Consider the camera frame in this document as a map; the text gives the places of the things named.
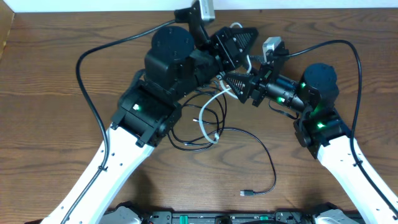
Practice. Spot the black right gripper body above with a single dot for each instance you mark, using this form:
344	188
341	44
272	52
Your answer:
258	86

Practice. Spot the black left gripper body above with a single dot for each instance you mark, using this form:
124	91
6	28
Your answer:
224	48

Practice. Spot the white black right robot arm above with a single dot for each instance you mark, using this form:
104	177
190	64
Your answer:
323	132

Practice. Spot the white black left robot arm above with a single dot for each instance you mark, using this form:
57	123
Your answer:
178	62

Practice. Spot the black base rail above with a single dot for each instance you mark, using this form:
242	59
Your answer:
125	215

